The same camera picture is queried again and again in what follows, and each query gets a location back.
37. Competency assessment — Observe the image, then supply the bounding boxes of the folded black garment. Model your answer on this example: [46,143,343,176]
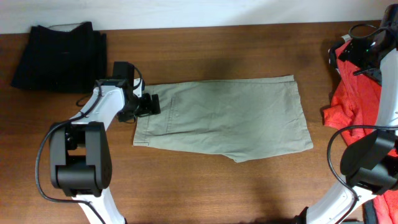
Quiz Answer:
[11,22,107,93]

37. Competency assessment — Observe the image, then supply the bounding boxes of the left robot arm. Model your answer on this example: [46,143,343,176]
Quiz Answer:
[44,62,160,223]

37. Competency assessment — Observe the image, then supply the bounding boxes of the khaki shorts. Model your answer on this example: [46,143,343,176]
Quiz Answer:
[133,75,313,162]

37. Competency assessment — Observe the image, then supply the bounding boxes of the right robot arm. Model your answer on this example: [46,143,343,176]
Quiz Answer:
[292,4,397,223]

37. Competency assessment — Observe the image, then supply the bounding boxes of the dark garment under pile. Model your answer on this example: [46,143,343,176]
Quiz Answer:
[328,39,379,224]

